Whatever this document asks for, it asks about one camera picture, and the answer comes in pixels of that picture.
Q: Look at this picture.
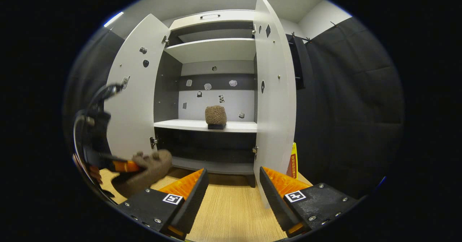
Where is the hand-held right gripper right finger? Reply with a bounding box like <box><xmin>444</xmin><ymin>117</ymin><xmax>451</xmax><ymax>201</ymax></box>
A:
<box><xmin>259</xmin><ymin>166</ymin><xmax>361</xmax><ymax>239</ymax></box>

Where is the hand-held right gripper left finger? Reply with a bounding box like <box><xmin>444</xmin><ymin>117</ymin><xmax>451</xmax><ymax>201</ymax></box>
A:
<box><xmin>117</xmin><ymin>168</ymin><xmax>210</xmax><ymax>241</ymax></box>

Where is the brown shoe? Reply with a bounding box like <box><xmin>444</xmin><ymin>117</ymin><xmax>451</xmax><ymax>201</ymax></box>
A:
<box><xmin>111</xmin><ymin>149</ymin><xmax>173</xmax><ymax>198</ymax></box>
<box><xmin>205</xmin><ymin>105</ymin><xmax>228</xmax><ymax>130</ymax></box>

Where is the white cabinet door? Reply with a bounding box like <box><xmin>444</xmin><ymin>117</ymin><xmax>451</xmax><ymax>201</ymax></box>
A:
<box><xmin>253</xmin><ymin>0</ymin><xmax>311</xmax><ymax>208</ymax></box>
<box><xmin>105</xmin><ymin>14</ymin><xmax>171</xmax><ymax>163</ymax></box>

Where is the white shoe cabinet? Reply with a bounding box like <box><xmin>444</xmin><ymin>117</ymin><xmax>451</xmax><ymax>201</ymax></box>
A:
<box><xmin>105</xmin><ymin>0</ymin><xmax>311</xmax><ymax>208</ymax></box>

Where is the yellow book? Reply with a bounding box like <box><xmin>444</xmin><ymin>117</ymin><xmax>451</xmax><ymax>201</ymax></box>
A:
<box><xmin>287</xmin><ymin>142</ymin><xmax>298</xmax><ymax>179</ymax></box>

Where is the ceiling light panel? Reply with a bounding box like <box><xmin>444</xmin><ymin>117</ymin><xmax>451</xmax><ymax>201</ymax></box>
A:
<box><xmin>104</xmin><ymin>11</ymin><xmax>124</xmax><ymax>27</ymax></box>

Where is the black backdrop cloth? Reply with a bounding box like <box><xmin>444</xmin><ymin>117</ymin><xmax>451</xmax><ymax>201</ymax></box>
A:
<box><xmin>63</xmin><ymin>16</ymin><xmax>405</xmax><ymax>199</ymax></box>

